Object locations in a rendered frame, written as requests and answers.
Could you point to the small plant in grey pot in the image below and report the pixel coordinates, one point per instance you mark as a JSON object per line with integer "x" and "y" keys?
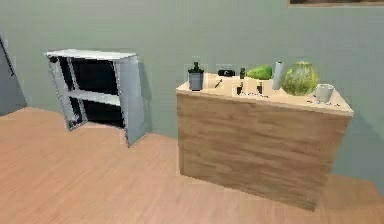
{"x": 196, "y": 80}

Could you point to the black pen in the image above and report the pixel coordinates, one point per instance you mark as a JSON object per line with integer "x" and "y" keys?
{"x": 218, "y": 83}

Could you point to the small black box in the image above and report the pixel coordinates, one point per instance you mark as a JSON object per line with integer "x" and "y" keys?
{"x": 226, "y": 72}

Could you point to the grey open shelf unit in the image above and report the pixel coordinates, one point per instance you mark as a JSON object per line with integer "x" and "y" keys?
{"x": 131, "y": 100}

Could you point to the tan small box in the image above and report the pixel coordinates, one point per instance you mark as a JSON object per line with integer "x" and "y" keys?
{"x": 250, "y": 85}

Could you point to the dark small bottle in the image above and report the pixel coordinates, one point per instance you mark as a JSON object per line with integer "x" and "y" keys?
{"x": 242, "y": 73}

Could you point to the wooden cabinet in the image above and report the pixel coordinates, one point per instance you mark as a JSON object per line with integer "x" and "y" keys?
{"x": 253, "y": 146}

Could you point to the green oblong vegetable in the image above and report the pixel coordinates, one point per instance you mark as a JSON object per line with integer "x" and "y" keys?
{"x": 261, "y": 72}

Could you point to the grey paper roll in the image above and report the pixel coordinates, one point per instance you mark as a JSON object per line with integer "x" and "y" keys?
{"x": 277, "y": 75}

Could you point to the white cup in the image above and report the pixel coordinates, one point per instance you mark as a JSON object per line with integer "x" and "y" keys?
{"x": 324, "y": 92}

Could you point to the framed wall picture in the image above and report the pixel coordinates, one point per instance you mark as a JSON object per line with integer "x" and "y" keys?
{"x": 335, "y": 2}

